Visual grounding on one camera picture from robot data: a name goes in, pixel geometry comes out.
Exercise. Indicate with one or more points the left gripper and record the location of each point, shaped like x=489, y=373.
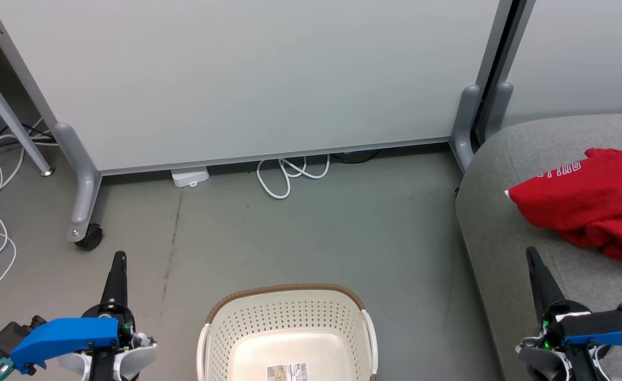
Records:
x=131, y=357

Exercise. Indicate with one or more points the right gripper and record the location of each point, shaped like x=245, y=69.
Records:
x=551, y=354

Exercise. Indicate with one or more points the red printed garment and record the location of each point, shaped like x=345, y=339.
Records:
x=581, y=201

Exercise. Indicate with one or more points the cream perforated laundry basket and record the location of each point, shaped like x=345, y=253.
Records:
x=290, y=317

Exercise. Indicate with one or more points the black caster wheel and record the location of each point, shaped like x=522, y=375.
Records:
x=91, y=238

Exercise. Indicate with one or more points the grey fabric sofa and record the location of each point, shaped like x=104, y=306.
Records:
x=501, y=254

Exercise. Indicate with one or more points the white power adapter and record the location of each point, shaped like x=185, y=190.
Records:
x=189, y=177

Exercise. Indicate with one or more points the grey slanted metal leg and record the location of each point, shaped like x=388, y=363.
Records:
x=9, y=116

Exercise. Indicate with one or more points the white barcode label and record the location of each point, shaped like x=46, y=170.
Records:
x=288, y=372

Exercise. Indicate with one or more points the white partition panel behind sofa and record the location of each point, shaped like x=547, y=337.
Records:
x=581, y=53

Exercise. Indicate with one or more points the wide white partition panel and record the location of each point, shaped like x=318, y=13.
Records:
x=263, y=79

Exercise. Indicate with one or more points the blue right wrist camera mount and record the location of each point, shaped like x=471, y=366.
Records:
x=607, y=328

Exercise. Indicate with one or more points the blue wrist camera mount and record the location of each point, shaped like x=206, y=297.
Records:
x=607, y=328
x=62, y=336

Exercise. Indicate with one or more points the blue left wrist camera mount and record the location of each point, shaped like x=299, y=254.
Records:
x=62, y=336

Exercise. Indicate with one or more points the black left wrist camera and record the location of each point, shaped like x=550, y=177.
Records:
x=9, y=333

